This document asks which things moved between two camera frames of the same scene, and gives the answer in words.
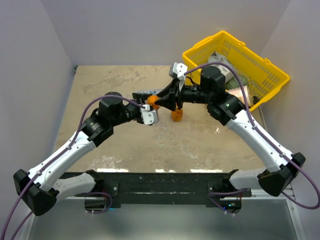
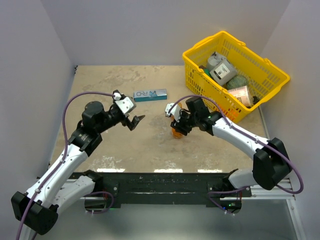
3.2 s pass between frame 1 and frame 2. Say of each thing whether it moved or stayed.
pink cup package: stayed
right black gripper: moved
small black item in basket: stayed
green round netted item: stayed
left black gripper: moved
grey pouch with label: stayed
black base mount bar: stayed
